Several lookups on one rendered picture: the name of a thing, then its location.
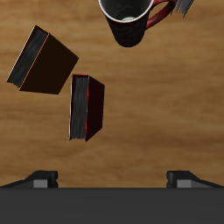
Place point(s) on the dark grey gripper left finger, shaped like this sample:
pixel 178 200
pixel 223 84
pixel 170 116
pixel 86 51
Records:
pixel 43 178

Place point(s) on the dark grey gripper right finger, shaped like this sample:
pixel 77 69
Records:
pixel 180 178

